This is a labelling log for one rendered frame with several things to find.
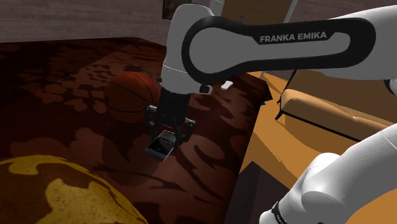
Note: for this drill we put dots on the tan armchair with black frame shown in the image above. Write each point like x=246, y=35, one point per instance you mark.
x=322, y=108

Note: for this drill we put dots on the yellow brown patterned pillow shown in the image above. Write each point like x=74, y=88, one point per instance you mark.
x=71, y=198

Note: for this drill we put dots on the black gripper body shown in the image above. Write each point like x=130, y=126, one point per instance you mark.
x=173, y=107

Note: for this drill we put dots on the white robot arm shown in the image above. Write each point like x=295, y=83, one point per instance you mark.
x=223, y=46

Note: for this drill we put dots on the bed with red patterned cover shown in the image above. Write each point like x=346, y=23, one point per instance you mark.
x=62, y=108

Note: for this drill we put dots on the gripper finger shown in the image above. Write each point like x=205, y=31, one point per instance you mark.
x=152, y=121
x=188, y=128

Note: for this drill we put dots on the small white flat object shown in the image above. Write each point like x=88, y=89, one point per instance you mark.
x=227, y=85

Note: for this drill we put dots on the black mobile phone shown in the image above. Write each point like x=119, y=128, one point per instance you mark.
x=158, y=146

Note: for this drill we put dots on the dark framed wall picture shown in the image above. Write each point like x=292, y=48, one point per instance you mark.
x=168, y=8

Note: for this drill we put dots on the orange basketball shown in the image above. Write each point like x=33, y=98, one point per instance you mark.
x=128, y=94

